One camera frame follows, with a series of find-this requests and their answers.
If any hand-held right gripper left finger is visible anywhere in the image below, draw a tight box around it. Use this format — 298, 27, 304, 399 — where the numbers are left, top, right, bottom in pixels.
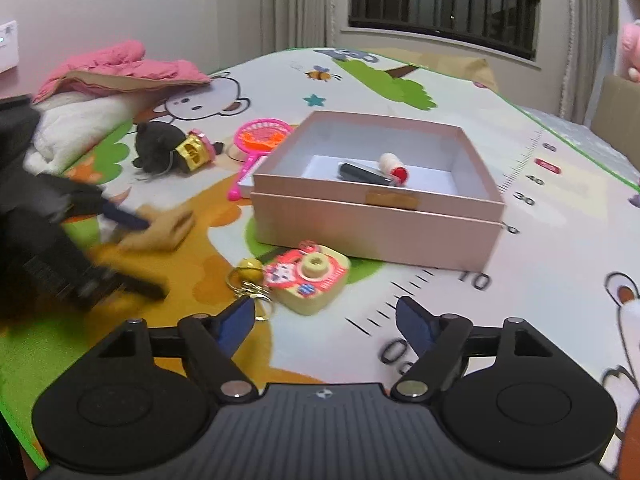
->
97, 295, 256, 398

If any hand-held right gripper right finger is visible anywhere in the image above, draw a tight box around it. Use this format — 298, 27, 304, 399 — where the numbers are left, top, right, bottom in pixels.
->
391, 296, 548, 400

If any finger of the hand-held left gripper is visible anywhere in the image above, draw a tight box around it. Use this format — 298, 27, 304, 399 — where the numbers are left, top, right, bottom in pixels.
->
62, 177, 152, 232
82, 265, 169, 310

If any tan wooden block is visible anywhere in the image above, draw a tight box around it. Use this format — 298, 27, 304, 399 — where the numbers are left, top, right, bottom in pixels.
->
117, 207, 196, 253

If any black plush toy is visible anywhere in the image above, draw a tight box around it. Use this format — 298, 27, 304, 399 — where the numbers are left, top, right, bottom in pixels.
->
131, 121, 188, 176

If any yellow toy camera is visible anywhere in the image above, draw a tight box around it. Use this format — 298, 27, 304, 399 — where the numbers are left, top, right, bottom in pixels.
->
263, 241, 351, 317

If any pink cardboard box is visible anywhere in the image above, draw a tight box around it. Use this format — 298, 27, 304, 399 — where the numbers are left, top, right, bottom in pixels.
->
250, 111, 507, 272

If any pink orange toy racket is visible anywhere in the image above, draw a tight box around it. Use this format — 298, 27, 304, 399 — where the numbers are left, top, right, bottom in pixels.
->
227, 118, 296, 202

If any white blanket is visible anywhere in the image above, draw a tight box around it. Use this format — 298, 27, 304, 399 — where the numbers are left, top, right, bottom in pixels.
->
22, 92, 138, 176

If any cartoon animal play mat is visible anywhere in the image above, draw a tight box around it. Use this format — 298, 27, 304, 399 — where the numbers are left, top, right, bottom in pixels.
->
0, 47, 640, 480

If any black marker pen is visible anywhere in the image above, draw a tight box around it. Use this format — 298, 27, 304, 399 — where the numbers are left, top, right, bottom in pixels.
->
337, 161, 401, 187

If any clear plastic sheet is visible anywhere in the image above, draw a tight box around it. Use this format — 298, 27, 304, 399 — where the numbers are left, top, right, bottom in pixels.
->
515, 105, 640, 181

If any tan paper sheet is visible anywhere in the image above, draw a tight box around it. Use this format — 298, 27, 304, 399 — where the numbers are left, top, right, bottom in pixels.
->
415, 50, 501, 93

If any white curtain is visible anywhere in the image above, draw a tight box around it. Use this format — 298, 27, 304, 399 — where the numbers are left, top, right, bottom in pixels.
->
260, 0, 346, 53
542, 0, 623, 121

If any window with black grille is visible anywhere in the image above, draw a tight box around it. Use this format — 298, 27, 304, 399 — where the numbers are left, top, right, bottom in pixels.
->
347, 0, 543, 63

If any pink plush doll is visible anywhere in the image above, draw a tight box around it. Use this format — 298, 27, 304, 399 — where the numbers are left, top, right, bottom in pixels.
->
620, 20, 640, 83

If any yellow bell keychain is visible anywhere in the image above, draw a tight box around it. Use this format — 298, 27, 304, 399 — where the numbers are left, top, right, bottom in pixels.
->
227, 257, 275, 322

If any white wall device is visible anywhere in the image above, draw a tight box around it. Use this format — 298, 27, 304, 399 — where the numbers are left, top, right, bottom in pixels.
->
0, 20, 20, 75

